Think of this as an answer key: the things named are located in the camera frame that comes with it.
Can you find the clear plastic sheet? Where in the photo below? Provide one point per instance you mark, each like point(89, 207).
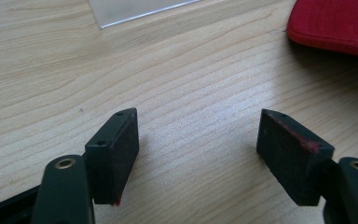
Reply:
point(130, 11)

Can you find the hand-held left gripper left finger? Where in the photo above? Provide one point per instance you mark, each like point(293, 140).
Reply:
point(112, 158)

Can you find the red cloth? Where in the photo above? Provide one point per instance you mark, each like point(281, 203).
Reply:
point(335, 25)

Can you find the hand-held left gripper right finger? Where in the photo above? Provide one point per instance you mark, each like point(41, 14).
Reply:
point(292, 155)

